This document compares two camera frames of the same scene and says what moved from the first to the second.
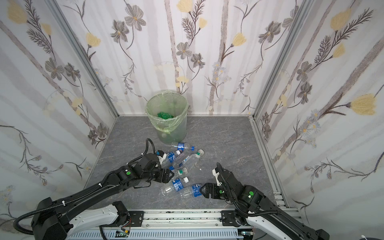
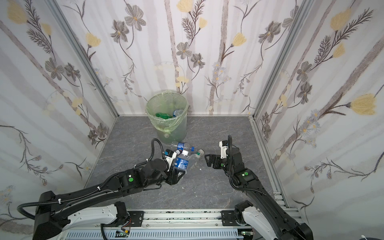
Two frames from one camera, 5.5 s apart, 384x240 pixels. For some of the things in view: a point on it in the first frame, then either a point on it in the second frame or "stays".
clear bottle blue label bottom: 195,191 to 177,112
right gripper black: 212,190 to 220,161
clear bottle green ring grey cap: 191,160 stays
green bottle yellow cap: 165,115 stays
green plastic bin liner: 173,103 stays
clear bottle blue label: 176,185 to 181,164
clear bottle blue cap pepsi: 181,147 stays
